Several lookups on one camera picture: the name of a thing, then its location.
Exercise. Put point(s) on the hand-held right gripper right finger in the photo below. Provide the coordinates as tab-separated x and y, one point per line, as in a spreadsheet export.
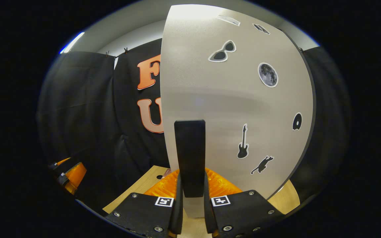
207	215

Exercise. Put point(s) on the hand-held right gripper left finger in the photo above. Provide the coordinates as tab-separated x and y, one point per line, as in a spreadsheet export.
179	215

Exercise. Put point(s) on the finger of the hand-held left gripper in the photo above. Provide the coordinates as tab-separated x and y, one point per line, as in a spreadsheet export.
61	162
78	173

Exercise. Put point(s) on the beige cabinet door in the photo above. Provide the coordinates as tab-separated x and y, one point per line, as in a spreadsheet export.
210	92

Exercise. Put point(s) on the black backdrop cloth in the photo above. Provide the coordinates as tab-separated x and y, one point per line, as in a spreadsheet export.
78	109

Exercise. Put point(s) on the narrow ceiling light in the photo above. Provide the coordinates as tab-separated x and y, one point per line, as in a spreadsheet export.
73	42

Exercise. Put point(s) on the row of black cloth clips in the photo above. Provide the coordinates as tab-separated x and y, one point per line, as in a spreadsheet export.
126	50

